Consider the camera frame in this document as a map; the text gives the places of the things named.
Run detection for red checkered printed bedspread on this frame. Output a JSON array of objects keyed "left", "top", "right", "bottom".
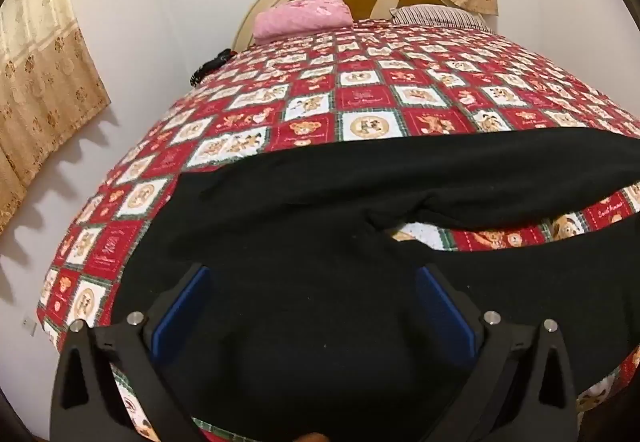
[{"left": 37, "top": 18, "right": 640, "bottom": 442}]

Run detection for striped pillow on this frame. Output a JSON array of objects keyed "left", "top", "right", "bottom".
[{"left": 389, "top": 5, "right": 493, "bottom": 30}]

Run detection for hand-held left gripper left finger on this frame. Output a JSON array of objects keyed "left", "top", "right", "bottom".
[{"left": 50, "top": 263, "right": 213, "bottom": 442}]

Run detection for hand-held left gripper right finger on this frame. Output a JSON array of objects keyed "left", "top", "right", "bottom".
[{"left": 416, "top": 263, "right": 582, "bottom": 442}]

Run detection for small dark object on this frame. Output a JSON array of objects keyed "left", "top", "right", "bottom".
[{"left": 189, "top": 49, "right": 232, "bottom": 86}]

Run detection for pink pillow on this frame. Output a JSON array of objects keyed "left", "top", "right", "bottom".
[{"left": 253, "top": 0, "right": 354, "bottom": 44}]

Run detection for black pants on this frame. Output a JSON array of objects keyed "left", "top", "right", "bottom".
[{"left": 107, "top": 126, "right": 640, "bottom": 438}]

